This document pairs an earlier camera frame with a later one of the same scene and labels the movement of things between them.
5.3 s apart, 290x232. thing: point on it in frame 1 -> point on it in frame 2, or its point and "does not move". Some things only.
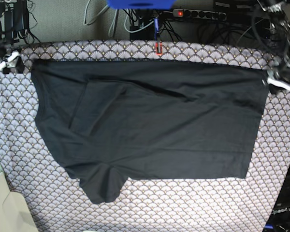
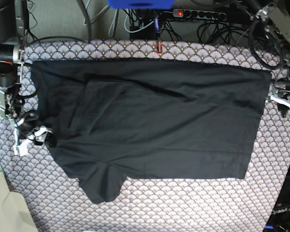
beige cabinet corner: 8,211 does not move
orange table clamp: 161,50 does not move
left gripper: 12,65 -> 42,135
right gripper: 272,80 -> 285,105
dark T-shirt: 107,122 does not move
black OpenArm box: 284,216 does not move
